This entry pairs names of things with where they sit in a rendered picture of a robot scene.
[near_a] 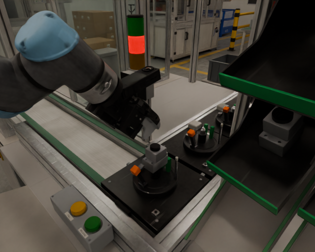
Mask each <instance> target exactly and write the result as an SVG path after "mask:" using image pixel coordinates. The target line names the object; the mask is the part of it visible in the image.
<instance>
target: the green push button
mask: <svg viewBox="0 0 315 252"><path fill-rule="evenodd" d="M100 226H101V220H100V218H99V217H98V216H91V217H89V218H88V219H87V220H86V221H85V223H84V227H85V229H86V231H88V232H95V231H97V230H98V229H99V228H100Z"/></svg>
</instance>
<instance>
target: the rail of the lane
mask: <svg viewBox="0 0 315 252"><path fill-rule="evenodd" d="M13 127H14V129H15V132H16V134H17V137H18V138H19V139H18V140H19V142H20V144H21V145H22V146H23V147H24V148H25V149H26V150H27V151H28V152H29V153H30V154H31V155H32V157H33V158H34V159H35V160H36V161H37V162H38V163H39V164H40V165H41V166H42V167H43V168H44V170H45V171H46V172H47V173H48V174H49V175H50V176H51V177H52V178H53V179H54V180H55V181H56V183H57V184H58V185H59V186H60V187H61V188H62V189H64V188H66V187H68V186H69V185H73V186H74V187H75V188H76V189H77V190H78V191H79V192H80V193H81V194H82V195H83V196H84V197H85V198H86V199H87V200H88V201H89V202H90V203H91V204H92V205H93V206H94V207H95V208H96V209H97V210H98V211H99V212H100V213H101V214H102V215H103V216H104V217H105V218H106V219H107V220H108V221H109V222H110V223H111V224H112V228H113V234H114V239H113V240H112V241H111V242H112V243H113V244H114V245H115V246H116V247H117V249H118V250H119V251H120V252H168V251H167V250H166V249H165V248H164V247H163V246H162V245H160V244H159V243H158V242H157V241H156V240H155V239H154V238H153V237H152V236H150V235H149V234H148V233H147V232H146V231H145V230H144V229H143V228H142V227H140V226H139V225H138V224H137V223H136V222H135V221H134V220H133V219H132V218H130V216H131V215H132V214H131V211H130V210H129V209H128V208H126V207H125V206H124V205H123V204H122V203H121V202H120V201H118V200H116V201H115V203H114V202H113V201H112V200H110V199H109V198H108V197H107V196H106V195H105V194H104V193H103V192H102V191H100V190H99V189H98V188H97V187H96V186H95V185H94V184H93V183H92V182H90V181H89V180H88V179H87V178H86V177H85V176H84V175H83V174H82V173H80V172H79V171H78V170H77V169H76V168H75V167H74V166H73V165H72V164H70V163H69V162H68V161H67V160H66V159H65V158H64V157H63V156H62V155H60V154H59V153H58V152H57V151H56V150H55V149H54V148H53V147H52V146H50V145H49V144H48V143H47V142H46V141H45V140H44V139H43V138H41V137H40V136H39V135H38V134H37V133H36V132H35V131H34V130H33V129H31V128H30V127H29V126H28V125H27V124H26V123H25V122H24V121H22V122H20V123H19V124H14V125H13Z"/></svg>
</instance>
